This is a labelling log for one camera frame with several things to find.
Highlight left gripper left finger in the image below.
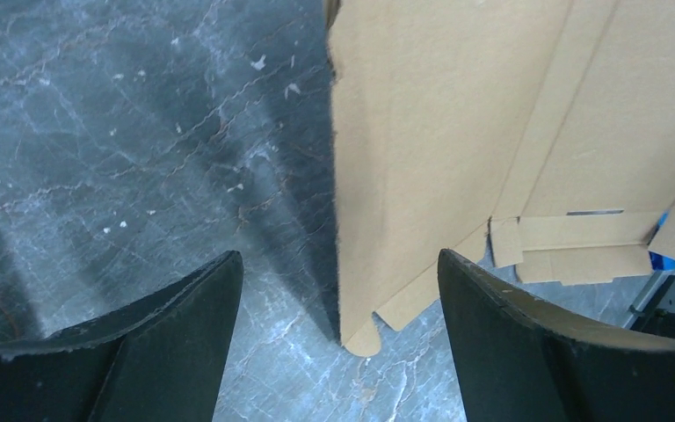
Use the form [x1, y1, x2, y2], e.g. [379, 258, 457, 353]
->
[0, 251, 243, 421]

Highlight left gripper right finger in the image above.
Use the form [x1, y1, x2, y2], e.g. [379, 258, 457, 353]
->
[438, 249, 675, 421]

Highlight cardboard box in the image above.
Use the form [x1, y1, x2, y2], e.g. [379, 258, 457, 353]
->
[324, 1, 675, 357]

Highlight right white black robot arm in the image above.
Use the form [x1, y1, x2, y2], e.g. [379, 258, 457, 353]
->
[630, 275, 675, 338]

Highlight blue block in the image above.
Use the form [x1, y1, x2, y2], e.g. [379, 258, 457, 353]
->
[648, 211, 675, 271]

